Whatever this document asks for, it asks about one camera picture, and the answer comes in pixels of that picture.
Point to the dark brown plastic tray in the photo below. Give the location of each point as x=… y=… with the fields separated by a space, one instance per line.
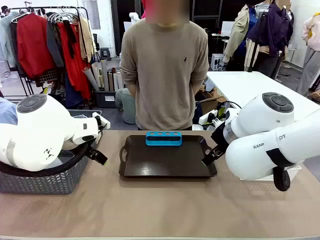
x=165 y=160

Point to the person's left forearm beige sleeve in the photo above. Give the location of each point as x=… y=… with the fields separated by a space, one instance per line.
x=200 y=78

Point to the beige hanging garment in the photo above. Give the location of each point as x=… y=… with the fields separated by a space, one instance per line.
x=86 y=40

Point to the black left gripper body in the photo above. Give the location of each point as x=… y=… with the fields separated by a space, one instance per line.
x=91 y=152

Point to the pale green fabric stool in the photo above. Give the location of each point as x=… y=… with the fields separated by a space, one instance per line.
x=126 y=107

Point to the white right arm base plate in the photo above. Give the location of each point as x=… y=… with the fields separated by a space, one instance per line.
x=252 y=178

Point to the blue test tube rack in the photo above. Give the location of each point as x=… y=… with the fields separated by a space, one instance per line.
x=162 y=142

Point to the bystander in blue shirt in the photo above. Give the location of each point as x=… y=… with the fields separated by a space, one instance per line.
x=7 y=112

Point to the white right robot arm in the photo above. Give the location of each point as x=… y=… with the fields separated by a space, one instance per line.
x=262 y=155

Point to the mannequin in purple jacket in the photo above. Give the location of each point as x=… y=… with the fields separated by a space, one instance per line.
x=270 y=35

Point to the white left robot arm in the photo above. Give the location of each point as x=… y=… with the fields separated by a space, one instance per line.
x=45 y=130

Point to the brown cardboard box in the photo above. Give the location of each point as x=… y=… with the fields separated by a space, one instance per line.
x=210 y=101

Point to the black metal clothes rack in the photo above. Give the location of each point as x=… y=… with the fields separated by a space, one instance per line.
x=85 y=15

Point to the person in beige sweater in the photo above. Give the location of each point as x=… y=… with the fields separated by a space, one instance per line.
x=163 y=75

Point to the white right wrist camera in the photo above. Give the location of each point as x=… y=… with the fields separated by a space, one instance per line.
x=215 y=117

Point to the red pleated dress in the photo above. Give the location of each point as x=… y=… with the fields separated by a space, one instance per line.
x=75 y=70

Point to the light gray garment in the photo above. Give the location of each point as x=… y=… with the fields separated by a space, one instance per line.
x=6 y=37

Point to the mannequin in beige coat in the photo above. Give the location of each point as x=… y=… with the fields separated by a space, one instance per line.
x=237 y=37

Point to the dark plastic storage bin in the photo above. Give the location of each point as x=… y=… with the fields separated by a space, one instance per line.
x=105 y=98

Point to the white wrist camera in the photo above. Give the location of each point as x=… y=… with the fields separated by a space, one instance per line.
x=215 y=117
x=98 y=117

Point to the white side table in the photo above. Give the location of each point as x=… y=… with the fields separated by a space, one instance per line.
x=245 y=85

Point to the person's right forearm beige sleeve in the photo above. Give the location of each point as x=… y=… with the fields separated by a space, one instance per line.
x=128 y=80

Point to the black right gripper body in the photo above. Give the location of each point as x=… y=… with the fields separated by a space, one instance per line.
x=219 y=137

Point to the white computer case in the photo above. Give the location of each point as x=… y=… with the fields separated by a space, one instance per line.
x=218 y=62

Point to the dark gray jacket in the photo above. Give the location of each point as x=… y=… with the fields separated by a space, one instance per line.
x=53 y=42

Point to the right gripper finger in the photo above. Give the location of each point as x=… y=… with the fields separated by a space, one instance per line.
x=208 y=158
x=218 y=153

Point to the white power strip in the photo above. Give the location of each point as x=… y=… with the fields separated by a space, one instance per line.
x=206 y=118

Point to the gray plastic basket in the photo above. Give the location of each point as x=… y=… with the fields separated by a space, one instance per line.
x=45 y=183

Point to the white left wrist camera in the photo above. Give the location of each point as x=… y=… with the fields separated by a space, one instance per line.
x=98 y=117

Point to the red jacket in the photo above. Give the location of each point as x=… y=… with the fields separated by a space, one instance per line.
x=35 y=45

